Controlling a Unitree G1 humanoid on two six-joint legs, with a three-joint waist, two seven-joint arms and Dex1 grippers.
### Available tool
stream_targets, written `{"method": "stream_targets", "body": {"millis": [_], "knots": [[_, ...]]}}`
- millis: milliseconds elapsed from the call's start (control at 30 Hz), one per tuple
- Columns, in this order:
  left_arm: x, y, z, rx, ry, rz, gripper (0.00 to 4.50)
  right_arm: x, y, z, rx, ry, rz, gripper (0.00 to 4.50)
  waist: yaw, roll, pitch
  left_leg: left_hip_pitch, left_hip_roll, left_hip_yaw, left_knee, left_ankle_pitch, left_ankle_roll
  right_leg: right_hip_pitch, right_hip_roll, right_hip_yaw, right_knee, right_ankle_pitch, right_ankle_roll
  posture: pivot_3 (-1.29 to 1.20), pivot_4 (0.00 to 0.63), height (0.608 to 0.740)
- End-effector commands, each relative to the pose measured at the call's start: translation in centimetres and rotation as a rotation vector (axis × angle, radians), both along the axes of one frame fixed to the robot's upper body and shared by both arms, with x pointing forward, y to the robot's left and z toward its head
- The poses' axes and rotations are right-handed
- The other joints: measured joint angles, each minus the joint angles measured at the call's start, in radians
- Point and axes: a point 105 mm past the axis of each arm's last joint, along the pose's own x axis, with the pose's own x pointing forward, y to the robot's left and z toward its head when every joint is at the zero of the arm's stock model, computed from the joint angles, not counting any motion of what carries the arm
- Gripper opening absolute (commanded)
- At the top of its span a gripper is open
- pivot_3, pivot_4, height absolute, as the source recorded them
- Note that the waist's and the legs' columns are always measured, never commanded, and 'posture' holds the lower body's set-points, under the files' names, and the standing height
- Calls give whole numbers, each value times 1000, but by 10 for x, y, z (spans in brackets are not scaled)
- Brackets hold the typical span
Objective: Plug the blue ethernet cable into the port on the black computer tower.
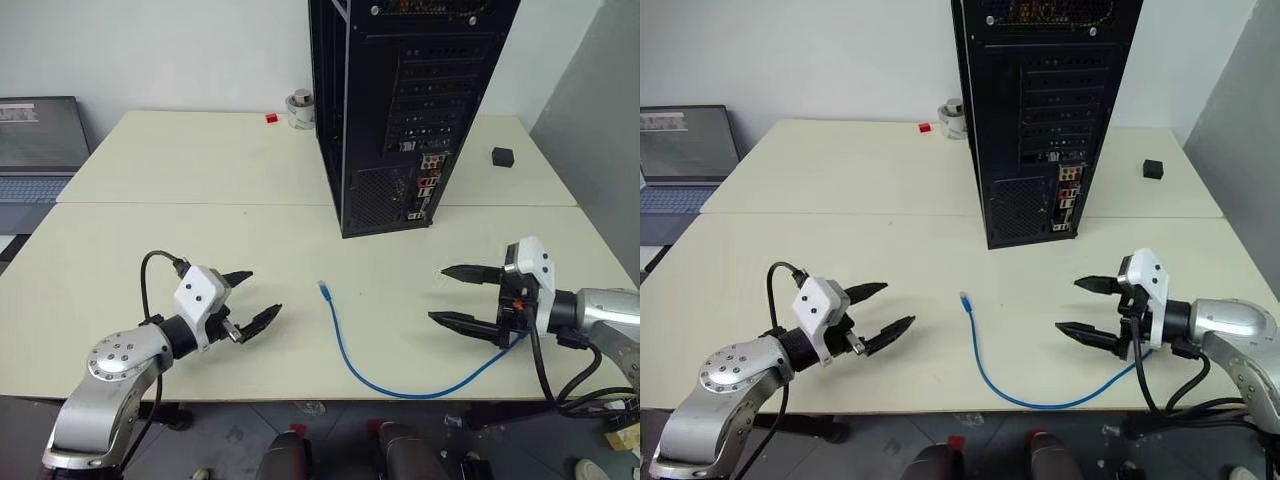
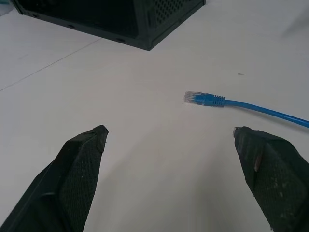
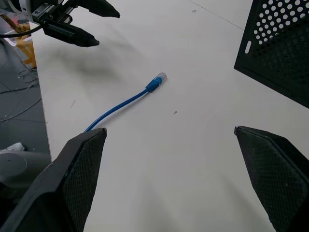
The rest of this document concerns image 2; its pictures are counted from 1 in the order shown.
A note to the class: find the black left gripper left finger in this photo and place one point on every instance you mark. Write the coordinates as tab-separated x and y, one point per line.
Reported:
62	183

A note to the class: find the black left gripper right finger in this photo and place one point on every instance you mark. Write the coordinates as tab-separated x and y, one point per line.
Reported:
272	176

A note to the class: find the black computer case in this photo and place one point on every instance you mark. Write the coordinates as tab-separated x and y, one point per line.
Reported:
106	17

